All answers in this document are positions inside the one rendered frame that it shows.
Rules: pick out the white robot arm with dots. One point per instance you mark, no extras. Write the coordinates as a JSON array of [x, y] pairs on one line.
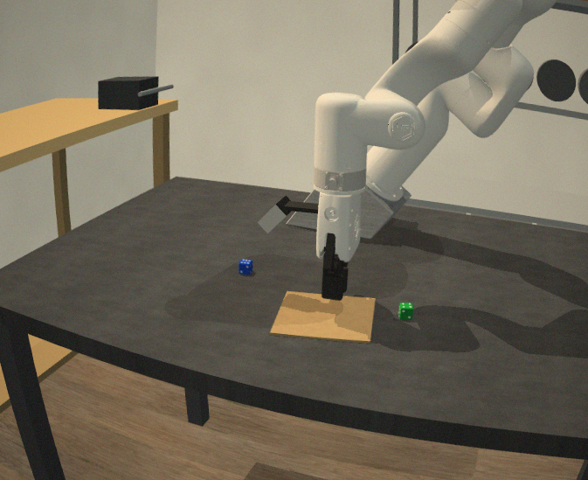
[[473, 32]]

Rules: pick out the blue die with white pips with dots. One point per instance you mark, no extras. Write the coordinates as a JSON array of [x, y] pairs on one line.
[[245, 267]]

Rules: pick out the tan flat mat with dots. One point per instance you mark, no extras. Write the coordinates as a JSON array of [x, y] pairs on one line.
[[306, 315]]

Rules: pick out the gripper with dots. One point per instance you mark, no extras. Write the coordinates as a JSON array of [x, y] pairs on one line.
[[339, 234]]

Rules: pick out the green die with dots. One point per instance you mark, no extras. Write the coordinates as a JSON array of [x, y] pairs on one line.
[[405, 311]]

